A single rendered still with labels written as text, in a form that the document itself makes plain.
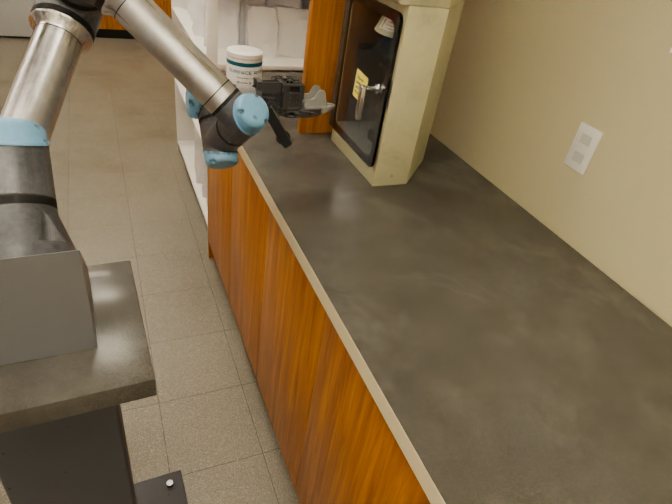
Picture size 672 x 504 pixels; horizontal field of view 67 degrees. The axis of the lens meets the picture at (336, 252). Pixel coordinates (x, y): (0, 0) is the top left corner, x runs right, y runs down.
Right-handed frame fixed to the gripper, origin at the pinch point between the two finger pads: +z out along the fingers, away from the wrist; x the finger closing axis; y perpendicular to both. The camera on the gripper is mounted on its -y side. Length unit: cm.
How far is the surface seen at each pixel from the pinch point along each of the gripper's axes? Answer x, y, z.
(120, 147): 228, -114, -46
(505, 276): -50, -21, 27
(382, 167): -5.6, -14.9, 15.8
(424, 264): -41.4, -20.8, 9.7
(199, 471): -20, -115, -38
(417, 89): -5.6, 6.9, 21.3
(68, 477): -53, -49, -67
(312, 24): 31.4, 13.1, 5.5
